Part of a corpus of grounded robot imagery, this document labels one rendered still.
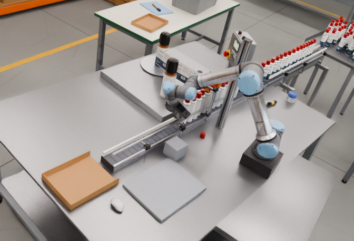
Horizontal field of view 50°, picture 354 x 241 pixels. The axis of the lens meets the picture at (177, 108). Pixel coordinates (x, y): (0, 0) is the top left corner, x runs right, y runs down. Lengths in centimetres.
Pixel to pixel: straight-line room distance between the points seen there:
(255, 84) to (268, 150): 41
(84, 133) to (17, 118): 41
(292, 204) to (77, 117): 141
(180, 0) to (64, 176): 288
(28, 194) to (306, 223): 181
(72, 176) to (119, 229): 40
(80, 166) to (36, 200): 72
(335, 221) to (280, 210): 146
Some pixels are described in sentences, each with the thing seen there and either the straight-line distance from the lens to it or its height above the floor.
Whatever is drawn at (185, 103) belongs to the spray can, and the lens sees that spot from 241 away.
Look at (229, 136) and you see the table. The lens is 261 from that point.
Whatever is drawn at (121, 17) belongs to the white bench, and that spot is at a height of 80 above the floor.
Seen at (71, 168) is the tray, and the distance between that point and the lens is 217.
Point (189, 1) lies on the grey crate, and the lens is 444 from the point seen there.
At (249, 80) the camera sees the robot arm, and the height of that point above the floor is 146.
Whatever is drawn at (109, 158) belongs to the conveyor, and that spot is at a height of 88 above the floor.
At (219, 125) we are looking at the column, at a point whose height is 86.
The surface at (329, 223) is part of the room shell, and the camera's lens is 362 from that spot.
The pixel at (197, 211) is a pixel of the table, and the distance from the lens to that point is 207.
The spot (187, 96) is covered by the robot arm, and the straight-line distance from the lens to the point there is 215.
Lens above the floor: 238
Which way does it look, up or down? 35 degrees down
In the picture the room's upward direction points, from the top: 13 degrees clockwise
